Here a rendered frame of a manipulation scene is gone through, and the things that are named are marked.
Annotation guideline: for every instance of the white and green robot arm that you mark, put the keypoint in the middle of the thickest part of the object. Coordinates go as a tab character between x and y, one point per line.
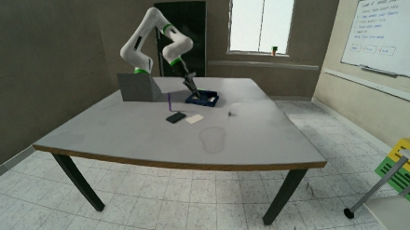
142	63

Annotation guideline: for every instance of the blue telephone handset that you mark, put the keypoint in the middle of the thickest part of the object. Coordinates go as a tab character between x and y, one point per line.
209	93

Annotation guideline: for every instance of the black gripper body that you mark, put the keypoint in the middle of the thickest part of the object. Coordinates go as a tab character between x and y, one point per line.
182	73

